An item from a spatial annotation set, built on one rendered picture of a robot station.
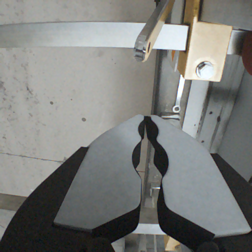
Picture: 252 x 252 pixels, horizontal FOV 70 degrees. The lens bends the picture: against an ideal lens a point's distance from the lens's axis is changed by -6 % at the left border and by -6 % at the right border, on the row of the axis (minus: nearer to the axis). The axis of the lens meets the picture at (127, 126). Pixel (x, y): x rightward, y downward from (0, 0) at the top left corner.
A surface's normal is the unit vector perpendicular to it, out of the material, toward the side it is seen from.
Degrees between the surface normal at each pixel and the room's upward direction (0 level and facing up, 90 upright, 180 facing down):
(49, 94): 0
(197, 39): 0
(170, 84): 0
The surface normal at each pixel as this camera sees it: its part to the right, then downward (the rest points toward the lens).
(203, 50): -0.06, 0.54
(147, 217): 0.03, -0.84
